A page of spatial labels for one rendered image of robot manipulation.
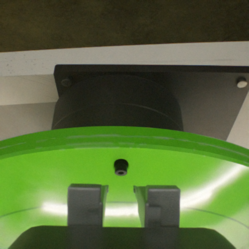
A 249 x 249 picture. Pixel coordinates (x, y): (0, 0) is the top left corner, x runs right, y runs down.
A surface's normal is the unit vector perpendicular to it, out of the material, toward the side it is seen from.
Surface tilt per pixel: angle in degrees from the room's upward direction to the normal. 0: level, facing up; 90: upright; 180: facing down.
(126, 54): 90
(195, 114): 0
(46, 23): 0
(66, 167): 25
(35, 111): 0
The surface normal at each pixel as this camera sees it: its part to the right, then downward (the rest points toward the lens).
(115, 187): 0.00, 0.50
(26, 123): 0.00, 0.81
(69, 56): -0.06, -0.59
